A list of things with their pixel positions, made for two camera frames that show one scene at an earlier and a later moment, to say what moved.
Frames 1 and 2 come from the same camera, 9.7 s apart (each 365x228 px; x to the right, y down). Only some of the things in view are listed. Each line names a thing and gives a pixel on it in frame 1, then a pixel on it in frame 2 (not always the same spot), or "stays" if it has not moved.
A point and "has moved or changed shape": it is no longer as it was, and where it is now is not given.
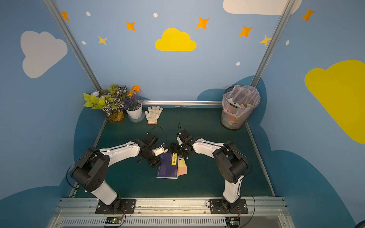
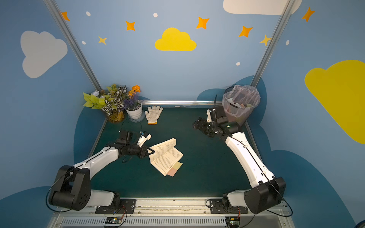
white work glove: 153,114 stays
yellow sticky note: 181,163 has moved or changed shape
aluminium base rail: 81,213 stays
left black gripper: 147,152 → 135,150
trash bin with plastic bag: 238,104 stays
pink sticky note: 182,170 → 172,172
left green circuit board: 113,220 stays
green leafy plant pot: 111,100 stays
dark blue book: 168,168 has moved or changed shape
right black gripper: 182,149 → 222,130
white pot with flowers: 132,105 stays
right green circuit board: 233,222 stays
